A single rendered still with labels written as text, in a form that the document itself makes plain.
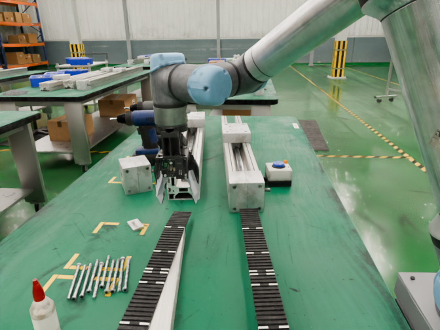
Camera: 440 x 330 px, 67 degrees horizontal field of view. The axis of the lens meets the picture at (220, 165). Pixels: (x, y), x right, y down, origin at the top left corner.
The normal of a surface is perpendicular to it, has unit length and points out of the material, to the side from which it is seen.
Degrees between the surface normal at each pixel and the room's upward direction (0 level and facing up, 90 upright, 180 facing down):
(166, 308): 0
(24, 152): 90
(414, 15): 90
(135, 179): 90
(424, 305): 2
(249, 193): 90
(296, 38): 109
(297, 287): 0
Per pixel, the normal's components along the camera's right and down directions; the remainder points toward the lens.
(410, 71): -0.90, 0.33
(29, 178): -0.08, 0.36
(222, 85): 0.71, 0.24
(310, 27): -0.52, 0.59
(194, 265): -0.01, -0.93
